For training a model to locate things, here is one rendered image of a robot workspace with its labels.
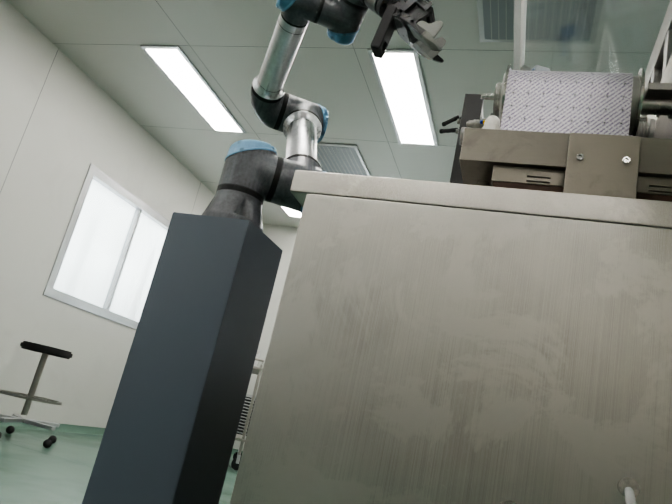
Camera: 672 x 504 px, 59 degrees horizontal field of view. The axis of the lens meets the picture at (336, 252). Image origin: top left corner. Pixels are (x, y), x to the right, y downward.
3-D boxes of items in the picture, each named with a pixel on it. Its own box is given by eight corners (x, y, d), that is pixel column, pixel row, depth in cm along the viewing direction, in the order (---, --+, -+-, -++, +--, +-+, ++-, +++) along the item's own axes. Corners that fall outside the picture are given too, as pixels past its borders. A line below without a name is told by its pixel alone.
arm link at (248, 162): (213, 194, 150) (228, 146, 154) (265, 210, 153) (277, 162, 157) (219, 178, 139) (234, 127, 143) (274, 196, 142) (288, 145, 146)
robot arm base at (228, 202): (187, 216, 139) (199, 178, 142) (217, 239, 153) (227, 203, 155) (244, 222, 134) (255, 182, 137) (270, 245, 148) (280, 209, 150)
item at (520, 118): (490, 189, 117) (503, 106, 122) (622, 200, 110) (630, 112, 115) (490, 188, 116) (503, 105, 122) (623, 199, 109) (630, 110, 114)
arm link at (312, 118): (261, 210, 148) (273, 119, 192) (318, 228, 151) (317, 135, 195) (277, 169, 141) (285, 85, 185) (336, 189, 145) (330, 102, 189)
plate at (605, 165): (561, 202, 92) (569, 138, 95) (633, 208, 89) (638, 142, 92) (562, 195, 90) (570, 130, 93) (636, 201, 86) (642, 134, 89)
